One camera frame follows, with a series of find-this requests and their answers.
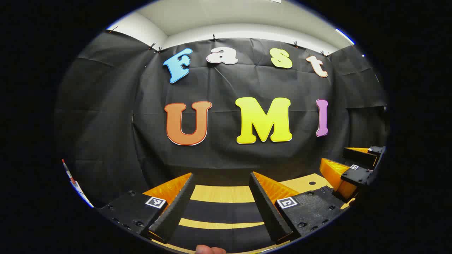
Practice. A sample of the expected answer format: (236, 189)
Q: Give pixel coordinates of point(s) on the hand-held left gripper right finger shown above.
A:
(268, 208)

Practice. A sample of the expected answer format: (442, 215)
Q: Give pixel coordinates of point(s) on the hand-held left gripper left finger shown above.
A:
(173, 211)

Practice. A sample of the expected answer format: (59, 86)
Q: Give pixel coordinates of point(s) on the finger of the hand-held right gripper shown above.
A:
(356, 175)
(358, 157)

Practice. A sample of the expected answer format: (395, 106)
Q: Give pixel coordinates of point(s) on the dark grey jeans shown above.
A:
(222, 211)

